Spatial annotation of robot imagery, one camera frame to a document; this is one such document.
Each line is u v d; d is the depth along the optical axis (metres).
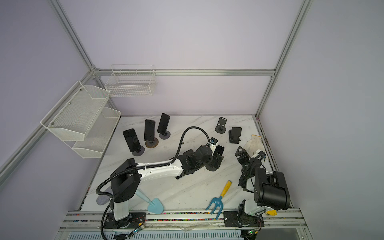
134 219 0.74
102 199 0.78
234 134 1.01
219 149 0.81
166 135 1.07
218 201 0.80
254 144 1.04
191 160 0.64
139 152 0.99
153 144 1.04
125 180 0.50
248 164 0.81
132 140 0.92
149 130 0.96
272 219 0.76
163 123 1.02
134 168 0.48
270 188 0.46
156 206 0.78
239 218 0.69
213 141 0.71
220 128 1.09
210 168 0.91
